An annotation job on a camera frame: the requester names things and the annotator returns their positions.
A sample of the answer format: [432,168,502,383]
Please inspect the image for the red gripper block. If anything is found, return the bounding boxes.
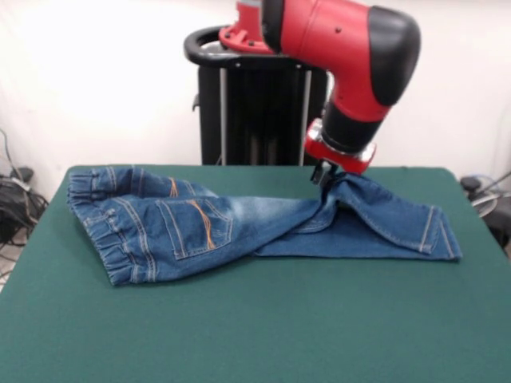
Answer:
[303,118,378,189]

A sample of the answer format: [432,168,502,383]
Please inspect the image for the black cable tangle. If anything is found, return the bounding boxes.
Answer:
[0,127,50,251]

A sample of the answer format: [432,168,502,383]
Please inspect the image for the black office chair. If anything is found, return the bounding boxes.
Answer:
[459,175,511,259]

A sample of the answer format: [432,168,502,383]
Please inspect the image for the light blue cable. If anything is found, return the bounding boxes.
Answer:
[469,172,504,188]

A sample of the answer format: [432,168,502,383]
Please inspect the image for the dark green table cloth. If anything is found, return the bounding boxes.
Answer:
[0,165,511,383]

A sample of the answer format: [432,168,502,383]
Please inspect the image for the blue denim jeans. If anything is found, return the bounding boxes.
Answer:
[65,165,463,287]

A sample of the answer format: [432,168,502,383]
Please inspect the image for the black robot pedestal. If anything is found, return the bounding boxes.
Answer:
[183,26,335,167]

